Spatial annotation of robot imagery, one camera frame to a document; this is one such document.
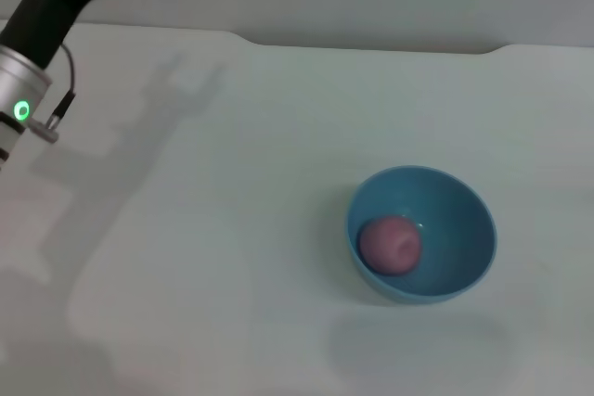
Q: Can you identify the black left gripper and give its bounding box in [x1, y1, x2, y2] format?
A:
[0, 0, 132, 71]

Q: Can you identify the blue bowl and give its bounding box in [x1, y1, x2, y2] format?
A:
[343, 164, 499, 307]

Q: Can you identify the thin black left wrist cable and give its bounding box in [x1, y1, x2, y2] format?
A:
[47, 43, 78, 131]

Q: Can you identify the pink peach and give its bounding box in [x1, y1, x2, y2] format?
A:
[357, 215, 423, 277]

